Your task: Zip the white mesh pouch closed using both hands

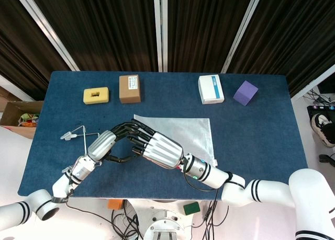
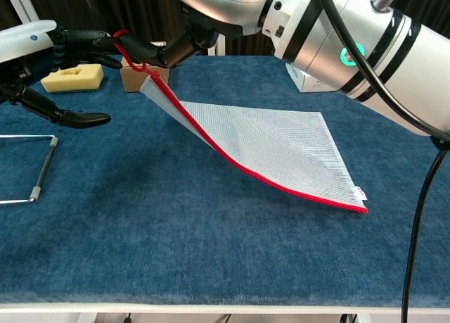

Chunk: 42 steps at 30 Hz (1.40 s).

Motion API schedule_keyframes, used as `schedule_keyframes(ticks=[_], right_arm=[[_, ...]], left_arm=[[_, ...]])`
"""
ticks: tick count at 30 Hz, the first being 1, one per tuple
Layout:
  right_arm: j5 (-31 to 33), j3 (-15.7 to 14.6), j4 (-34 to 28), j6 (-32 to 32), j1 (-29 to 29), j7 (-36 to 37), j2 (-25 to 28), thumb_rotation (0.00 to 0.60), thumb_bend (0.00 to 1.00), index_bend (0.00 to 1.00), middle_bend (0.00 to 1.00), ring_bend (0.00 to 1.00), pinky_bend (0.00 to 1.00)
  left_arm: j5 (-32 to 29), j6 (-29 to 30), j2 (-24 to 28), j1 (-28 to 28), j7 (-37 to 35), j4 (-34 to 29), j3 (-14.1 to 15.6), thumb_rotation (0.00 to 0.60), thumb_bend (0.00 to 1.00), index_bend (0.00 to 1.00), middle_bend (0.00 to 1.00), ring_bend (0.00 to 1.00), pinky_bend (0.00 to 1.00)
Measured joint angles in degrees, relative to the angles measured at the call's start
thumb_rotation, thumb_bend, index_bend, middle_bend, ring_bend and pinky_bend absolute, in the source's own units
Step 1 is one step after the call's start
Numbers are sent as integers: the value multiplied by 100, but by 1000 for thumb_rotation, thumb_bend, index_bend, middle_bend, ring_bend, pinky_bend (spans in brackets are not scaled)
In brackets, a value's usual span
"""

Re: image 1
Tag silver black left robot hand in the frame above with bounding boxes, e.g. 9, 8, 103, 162
87, 120, 140, 164

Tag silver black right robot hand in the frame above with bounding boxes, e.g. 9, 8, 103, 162
127, 121, 184, 170

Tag white mesh bag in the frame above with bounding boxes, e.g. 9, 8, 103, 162
133, 113, 219, 168

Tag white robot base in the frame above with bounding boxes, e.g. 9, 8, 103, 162
130, 199, 202, 240

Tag open cardboard box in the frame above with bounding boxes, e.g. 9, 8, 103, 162
0, 100, 44, 140

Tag clear plastic hanger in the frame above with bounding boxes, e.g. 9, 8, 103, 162
60, 125, 103, 173

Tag yellow sponge block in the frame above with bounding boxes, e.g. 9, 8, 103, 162
83, 86, 110, 105

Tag orange block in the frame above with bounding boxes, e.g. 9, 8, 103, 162
107, 199, 125, 210

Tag brown cardboard box with label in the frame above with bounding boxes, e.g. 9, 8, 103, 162
119, 74, 142, 105

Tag green block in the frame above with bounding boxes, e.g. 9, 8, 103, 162
183, 201, 201, 215

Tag white box with blue stripe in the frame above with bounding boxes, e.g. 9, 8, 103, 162
198, 74, 225, 105

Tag colourful packets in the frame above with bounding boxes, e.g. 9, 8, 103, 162
17, 112, 40, 129

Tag blue felt table mat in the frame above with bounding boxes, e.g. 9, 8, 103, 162
17, 71, 308, 201

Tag purple foam block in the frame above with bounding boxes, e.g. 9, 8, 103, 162
232, 80, 259, 107

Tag black curtain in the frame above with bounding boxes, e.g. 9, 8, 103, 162
0, 0, 335, 101

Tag black and white shoe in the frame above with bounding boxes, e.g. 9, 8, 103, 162
310, 112, 335, 148

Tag black device with buttons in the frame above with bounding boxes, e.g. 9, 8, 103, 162
307, 104, 335, 120

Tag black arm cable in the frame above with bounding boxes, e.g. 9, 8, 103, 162
182, 169, 230, 228

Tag black floor cable bundle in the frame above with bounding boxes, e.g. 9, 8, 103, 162
66, 202, 144, 240

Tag white frame post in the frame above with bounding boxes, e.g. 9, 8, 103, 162
220, 0, 265, 74
11, 0, 81, 72
152, 0, 169, 73

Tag white frame beam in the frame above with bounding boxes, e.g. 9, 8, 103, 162
289, 64, 335, 101

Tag tangled cables on floor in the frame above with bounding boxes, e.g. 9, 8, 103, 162
305, 89, 335, 107

